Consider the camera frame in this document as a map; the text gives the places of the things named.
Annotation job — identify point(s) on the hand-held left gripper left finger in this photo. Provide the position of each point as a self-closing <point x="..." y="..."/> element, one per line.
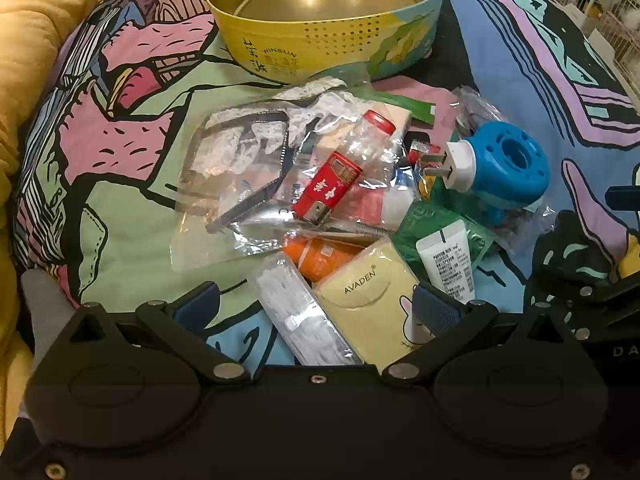
<point x="197" y="306"/>

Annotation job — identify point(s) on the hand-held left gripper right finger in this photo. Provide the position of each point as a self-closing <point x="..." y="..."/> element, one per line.
<point x="437" y="311"/>

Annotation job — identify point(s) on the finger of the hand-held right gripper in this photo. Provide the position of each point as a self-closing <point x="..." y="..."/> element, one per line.
<point x="585" y="292"/>
<point x="622" y="197"/>

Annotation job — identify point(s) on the blue plug-in mosquito heater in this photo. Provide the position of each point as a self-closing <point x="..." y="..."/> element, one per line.
<point x="505" y="165"/>

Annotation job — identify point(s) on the crinkled clear plastic bag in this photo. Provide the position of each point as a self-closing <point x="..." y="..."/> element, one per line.
<point x="472" y="105"/>

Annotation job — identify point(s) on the beige tissue pack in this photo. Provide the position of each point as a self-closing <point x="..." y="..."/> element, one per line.
<point x="402" y="116"/>

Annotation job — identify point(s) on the yellow round metal tin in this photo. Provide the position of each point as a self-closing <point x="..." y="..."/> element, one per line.
<point x="320" y="50"/>

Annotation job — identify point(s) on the white squeeze tube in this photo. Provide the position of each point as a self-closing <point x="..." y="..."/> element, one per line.
<point x="447" y="260"/>

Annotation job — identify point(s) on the yellow tissue pack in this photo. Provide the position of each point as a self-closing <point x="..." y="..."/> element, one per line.
<point x="370" y="305"/>

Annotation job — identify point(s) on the green foil packet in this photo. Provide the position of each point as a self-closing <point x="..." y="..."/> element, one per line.
<point x="435" y="220"/>

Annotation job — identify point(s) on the cotton swab packet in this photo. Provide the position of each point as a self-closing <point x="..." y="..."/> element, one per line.
<point x="295" y="310"/>

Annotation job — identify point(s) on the pink and white tube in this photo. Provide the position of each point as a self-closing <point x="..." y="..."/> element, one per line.
<point x="370" y="205"/>

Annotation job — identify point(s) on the colourful printed blanket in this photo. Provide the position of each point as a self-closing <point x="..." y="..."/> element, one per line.
<point x="125" y="200"/>

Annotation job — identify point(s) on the orange tube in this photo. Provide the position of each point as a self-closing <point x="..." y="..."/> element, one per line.
<point x="320" y="257"/>

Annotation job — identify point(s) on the grey cloth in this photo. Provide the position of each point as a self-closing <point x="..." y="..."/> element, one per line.
<point x="42" y="300"/>

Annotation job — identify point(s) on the small red black object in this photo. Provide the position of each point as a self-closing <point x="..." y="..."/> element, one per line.
<point x="419" y="154"/>

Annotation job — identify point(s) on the clear bag of cotton pads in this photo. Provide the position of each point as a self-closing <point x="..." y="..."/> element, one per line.
<point x="235" y="145"/>

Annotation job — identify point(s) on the clear bottle with red label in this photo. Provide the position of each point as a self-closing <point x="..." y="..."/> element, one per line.
<point x="330" y="185"/>

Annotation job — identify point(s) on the green strip packet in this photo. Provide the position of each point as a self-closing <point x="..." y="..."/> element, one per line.
<point x="415" y="107"/>

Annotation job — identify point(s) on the yellow pillow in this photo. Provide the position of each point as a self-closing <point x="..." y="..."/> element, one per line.
<point x="30" y="35"/>

